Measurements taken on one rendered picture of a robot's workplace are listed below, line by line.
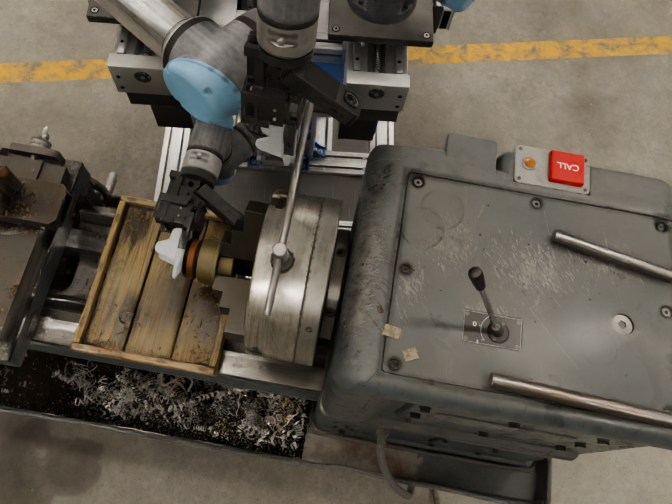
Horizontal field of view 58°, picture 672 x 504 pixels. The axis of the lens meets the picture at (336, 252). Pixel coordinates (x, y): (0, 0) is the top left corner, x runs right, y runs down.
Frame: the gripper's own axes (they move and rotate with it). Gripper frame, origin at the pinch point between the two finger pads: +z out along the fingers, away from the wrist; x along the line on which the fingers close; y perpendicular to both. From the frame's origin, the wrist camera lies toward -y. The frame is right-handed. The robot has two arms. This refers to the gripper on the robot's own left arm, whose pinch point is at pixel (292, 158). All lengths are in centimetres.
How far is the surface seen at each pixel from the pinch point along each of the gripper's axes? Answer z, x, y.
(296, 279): 15.2, 11.6, -3.8
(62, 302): 52, 4, 47
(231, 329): 28.6, 15.6, 6.2
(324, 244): 12.6, 5.5, -7.2
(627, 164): 101, -135, -126
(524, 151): 4.2, -16.7, -38.9
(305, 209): 12.8, -1.3, -2.8
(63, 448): 143, 10, 67
